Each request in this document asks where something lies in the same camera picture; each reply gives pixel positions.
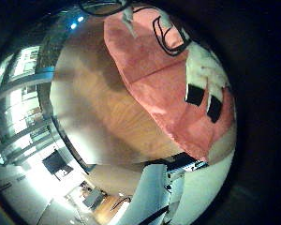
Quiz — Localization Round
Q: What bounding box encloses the pink cloth garment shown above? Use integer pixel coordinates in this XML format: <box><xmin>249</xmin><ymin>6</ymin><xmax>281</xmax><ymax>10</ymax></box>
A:
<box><xmin>102</xmin><ymin>6</ymin><xmax>237</xmax><ymax>163</ymax></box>

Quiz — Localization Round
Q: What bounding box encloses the grey box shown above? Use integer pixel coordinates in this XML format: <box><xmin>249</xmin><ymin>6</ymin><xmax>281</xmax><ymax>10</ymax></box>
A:
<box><xmin>81</xmin><ymin>187</ymin><xmax>105</xmax><ymax>209</ymax></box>

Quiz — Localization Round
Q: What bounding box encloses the wooden side table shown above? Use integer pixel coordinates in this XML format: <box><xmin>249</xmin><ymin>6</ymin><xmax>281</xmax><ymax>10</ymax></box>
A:
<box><xmin>93</xmin><ymin>195</ymin><xmax>132</xmax><ymax>225</ymax></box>

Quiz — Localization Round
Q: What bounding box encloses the black monitor screen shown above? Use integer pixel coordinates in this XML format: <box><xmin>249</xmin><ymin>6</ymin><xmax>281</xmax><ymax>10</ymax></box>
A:
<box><xmin>41</xmin><ymin>149</ymin><xmax>75</xmax><ymax>181</ymax></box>

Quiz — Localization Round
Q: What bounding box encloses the metal framed glass partition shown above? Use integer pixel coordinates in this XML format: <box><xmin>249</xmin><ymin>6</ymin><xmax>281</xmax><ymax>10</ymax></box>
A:
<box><xmin>0</xmin><ymin>45</ymin><xmax>55</xmax><ymax>164</ymax></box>

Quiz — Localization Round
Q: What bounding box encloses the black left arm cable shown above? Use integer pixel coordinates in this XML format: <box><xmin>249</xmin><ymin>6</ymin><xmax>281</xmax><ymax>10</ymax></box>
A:
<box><xmin>144</xmin><ymin>205</ymin><xmax>170</xmax><ymax>225</ymax></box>

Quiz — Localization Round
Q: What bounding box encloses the thin black cable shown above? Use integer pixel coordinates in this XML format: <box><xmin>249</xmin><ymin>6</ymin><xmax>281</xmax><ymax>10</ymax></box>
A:
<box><xmin>111</xmin><ymin>196</ymin><xmax>132</xmax><ymax>211</ymax></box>

